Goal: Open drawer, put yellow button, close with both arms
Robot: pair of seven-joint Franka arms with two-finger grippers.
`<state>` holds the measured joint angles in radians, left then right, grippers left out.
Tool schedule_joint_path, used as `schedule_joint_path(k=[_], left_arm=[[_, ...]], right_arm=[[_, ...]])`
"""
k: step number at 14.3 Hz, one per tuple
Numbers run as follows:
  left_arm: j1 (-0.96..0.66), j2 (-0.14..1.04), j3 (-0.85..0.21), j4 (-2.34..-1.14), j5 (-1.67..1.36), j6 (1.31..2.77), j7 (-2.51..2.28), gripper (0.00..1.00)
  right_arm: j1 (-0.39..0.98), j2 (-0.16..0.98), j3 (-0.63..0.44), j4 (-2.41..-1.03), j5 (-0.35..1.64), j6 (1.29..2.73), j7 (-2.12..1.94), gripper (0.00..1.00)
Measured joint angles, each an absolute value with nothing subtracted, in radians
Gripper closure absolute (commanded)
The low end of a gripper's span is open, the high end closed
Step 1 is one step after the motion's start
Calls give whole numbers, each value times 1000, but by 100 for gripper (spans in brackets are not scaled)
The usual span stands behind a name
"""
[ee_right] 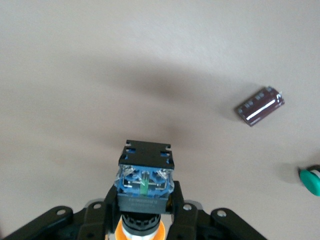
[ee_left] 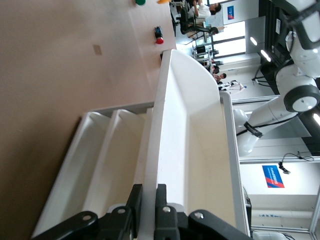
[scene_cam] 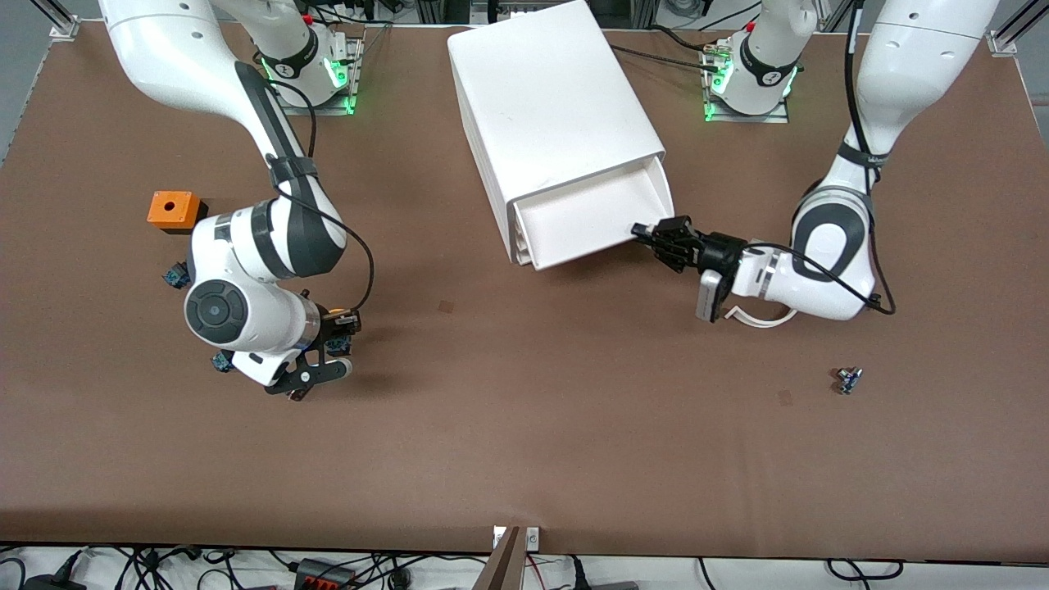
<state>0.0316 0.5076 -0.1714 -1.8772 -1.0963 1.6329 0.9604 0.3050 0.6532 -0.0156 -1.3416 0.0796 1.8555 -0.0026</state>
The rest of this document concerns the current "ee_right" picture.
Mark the green push button switch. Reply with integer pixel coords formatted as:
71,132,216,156
297,163,320,197

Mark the yellow push button switch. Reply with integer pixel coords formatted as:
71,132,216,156
113,139,176,240

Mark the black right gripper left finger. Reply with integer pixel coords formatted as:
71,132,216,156
77,187,122,240

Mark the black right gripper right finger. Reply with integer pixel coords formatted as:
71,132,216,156
166,180,201,240

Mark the dark maroon cylindrical capacitor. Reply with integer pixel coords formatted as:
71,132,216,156
234,85,286,128

